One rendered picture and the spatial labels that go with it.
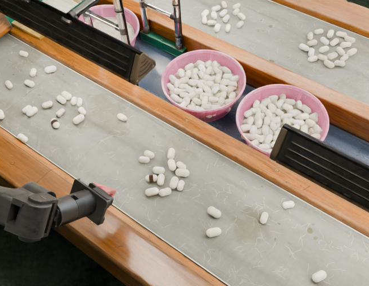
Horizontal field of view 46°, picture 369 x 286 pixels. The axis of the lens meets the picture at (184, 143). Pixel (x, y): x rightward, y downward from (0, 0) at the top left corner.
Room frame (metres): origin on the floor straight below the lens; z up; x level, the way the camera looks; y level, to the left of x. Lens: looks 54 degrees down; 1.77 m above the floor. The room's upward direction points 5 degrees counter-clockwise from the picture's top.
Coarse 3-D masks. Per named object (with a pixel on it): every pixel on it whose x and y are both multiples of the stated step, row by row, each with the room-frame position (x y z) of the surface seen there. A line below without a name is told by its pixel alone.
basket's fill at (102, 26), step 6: (108, 18) 1.36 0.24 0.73; (114, 18) 1.36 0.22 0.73; (96, 24) 1.33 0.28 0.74; (102, 24) 1.32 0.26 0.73; (102, 30) 1.29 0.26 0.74; (108, 30) 1.29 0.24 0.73; (114, 30) 1.28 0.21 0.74; (132, 30) 1.29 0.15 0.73; (114, 36) 1.25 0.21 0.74; (120, 36) 1.25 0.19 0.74; (132, 36) 1.25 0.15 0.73
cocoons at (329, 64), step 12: (204, 12) 1.31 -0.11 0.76; (216, 12) 1.31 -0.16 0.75; (240, 12) 1.29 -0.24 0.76; (216, 24) 1.24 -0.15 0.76; (228, 24) 1.23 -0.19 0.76; (240, 24) 1.23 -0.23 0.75; (312, 36) 1.14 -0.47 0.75; (348, 36) 1.12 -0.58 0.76; (300, 48) 1.09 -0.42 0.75; (312, 48) 1.08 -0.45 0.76; (324, 48) 1.07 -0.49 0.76; (312, 60) 1.03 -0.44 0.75; (324, 60) 1.03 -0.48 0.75; (336, 60) 1.01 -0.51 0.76
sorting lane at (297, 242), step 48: (0, 48) 1.23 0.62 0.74; (0, 96) 1.00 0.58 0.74; (48, 96) 0.98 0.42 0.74; (96, 96) 0.96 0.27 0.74; (48, 144) 0.79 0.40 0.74; (96, 144) 0.77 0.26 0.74; (144, 144) 0.76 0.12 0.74; (192, 144) 0.74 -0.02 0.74; (144, 192) 0.60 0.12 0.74; (192, 192) 0.58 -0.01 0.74; (240, 192) 0.57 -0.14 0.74; (288, 192) 0.56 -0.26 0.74; (192, 240) 0.45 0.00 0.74; (240, 240) 0.44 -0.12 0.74; (288, 240) 0.43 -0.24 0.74; (336, 240) 0.42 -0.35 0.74
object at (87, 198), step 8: (80, 184) 0.52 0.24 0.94; (72, 192) 0.51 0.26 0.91; (80, 192) 0.49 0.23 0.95; (88, 192) 0.49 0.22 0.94; (96, 192) 0.49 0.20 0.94; (80, 200) 0.46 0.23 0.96; (88, 200) 0.47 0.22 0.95; (96, 200) 0.48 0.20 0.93; (104, 200) 0.47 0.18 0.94; (80, 208) 0.45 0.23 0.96; (88, 208) 0.46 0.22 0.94; (96, 208) 0.47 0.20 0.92; (104, 208) 0.46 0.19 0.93; (80, 216) 0.44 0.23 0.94; (88, 216) 0.46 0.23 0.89; (96, 216) 0.45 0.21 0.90; (96, 224) 0.44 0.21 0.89
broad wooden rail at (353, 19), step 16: (272, 0) 1.36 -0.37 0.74; (288, 0) 1.33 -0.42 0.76; (304, 0) 1.32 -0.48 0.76; (320, 0) 1.31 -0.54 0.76; (336, 0) 1.31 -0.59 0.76; (320, 16) 1.24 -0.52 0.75; (336, 16) 1.22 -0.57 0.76; (352, 16) 1.21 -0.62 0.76; (368, 16) 1.20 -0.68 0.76; (368, 32) 1.12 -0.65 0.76
